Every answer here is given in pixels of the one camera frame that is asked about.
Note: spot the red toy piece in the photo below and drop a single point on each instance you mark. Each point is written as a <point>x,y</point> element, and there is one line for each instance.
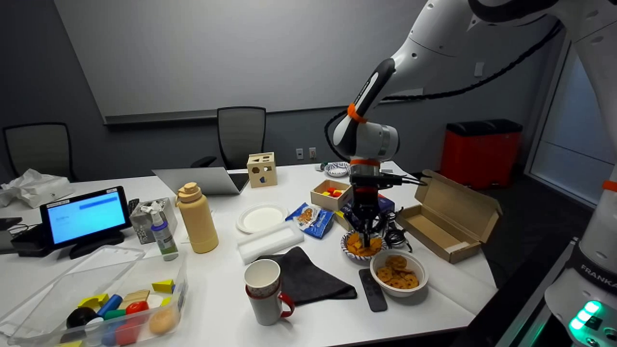
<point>136,306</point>

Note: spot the small patterned dish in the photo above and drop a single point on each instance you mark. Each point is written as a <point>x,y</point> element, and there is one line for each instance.
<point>336,169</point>

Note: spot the yellow toy block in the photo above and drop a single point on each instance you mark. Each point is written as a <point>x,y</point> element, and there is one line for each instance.
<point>165,285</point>

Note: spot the grey carton box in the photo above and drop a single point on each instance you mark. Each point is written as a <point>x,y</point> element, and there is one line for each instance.
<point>141,221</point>

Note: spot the open cardboard box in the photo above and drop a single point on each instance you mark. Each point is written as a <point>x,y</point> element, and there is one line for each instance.
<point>450,212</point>

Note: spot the black cloth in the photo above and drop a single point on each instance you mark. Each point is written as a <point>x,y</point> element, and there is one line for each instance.
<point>309,275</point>

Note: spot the white wall outlet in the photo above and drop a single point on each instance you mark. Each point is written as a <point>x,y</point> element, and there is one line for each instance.
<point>300,152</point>
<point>313,152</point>

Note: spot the glass door panel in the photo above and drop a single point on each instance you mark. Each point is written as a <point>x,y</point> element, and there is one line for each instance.
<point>571,141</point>

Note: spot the black and white patterned bowl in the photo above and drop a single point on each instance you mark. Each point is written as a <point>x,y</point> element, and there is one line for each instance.
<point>354,254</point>

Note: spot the blue snack packet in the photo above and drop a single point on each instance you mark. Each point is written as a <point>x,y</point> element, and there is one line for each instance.
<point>315,221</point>

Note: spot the tan plastic bottle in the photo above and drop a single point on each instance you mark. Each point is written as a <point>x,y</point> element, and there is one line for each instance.
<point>197,223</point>

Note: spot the white paper roll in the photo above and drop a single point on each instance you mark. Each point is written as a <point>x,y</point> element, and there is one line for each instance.
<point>271,243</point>

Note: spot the black case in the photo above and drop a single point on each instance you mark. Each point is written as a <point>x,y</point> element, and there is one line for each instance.
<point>26,241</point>

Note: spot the small spray bottle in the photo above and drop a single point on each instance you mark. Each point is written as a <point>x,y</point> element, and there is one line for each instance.
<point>165,237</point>

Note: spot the red trash bin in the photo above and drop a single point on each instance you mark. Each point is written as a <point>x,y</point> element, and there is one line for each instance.
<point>479,156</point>

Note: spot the clear plastic bin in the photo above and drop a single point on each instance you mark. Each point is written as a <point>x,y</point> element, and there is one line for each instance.
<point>155,270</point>

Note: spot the blue toy cylinder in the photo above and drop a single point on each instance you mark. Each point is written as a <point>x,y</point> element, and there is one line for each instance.
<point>111,304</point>

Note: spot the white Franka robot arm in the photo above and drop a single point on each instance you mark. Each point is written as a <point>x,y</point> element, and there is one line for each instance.
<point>373,137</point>

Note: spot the tan toy ball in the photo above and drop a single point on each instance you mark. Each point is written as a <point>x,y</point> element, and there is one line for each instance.
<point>165,320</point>

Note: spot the white round plate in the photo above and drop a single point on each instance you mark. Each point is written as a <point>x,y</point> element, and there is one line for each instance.
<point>261,220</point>

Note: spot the grey mesh office chair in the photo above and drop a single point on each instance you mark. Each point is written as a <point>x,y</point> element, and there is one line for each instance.
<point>242,131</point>
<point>39,146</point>

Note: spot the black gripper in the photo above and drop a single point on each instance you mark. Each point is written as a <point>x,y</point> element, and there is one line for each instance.
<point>369,204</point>

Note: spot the blue book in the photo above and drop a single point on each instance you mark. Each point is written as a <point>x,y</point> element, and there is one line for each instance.
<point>390,204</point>

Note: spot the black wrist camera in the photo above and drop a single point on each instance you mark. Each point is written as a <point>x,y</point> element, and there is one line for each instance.
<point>398,179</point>

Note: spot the black toy piece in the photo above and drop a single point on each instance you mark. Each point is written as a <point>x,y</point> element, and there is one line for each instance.
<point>80,316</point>

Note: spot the white wall whiteboard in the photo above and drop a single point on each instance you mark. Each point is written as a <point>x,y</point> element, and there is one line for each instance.
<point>194,50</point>

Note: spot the wooden shape sorter cube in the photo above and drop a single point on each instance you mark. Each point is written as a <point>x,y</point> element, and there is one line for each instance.
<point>263,169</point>

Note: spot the yellow green toy piece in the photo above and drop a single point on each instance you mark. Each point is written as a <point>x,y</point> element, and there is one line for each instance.
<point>93,301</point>

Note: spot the white plastic bag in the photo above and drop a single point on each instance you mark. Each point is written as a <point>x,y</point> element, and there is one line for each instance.
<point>35,185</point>

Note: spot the black remote control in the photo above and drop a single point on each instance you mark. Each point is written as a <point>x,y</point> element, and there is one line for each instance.
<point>375,295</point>

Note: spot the grey laptop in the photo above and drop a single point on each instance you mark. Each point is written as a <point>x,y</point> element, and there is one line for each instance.
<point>195,179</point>

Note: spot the wooden box of toys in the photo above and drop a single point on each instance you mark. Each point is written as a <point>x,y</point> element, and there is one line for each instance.
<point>325,198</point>

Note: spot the white bowl of pretzels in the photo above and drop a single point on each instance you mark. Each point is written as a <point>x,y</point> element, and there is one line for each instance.
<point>398,275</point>

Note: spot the black tablet with stand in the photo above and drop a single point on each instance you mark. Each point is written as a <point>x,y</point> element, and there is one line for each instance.
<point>87,214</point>

